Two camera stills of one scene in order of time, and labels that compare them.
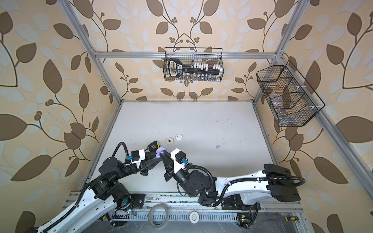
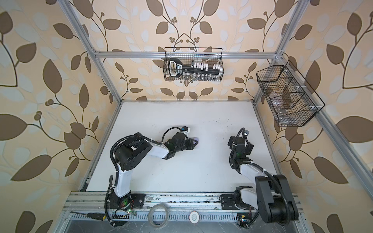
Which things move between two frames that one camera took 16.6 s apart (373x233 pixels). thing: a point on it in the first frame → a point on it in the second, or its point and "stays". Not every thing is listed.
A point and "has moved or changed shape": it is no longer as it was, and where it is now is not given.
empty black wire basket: [293, 101] stays
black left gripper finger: [149, 155] → [192, 145]
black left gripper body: [142, 171] → [185, 145]
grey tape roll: [150, 215] stays
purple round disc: [159, 151] has moved or changed shape
